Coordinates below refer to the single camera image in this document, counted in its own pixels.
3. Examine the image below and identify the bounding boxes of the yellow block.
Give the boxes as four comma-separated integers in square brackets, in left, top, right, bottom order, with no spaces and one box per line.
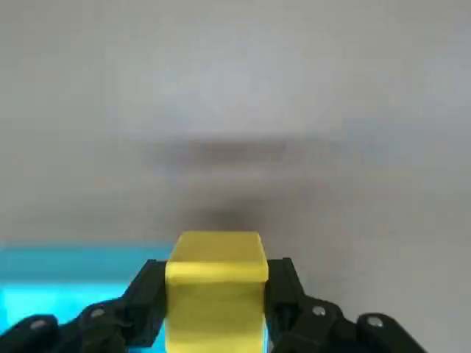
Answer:
[164,230,271,353]

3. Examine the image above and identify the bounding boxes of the cyan plastic box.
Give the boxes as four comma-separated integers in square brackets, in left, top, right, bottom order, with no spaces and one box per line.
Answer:
[0,240,176,353]

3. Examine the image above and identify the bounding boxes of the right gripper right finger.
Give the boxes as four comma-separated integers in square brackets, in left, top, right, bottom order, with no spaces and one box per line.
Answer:
[263,257,430,353]

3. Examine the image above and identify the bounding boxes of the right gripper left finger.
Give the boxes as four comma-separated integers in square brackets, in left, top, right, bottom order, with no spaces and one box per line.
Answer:
[0,258,170,353]

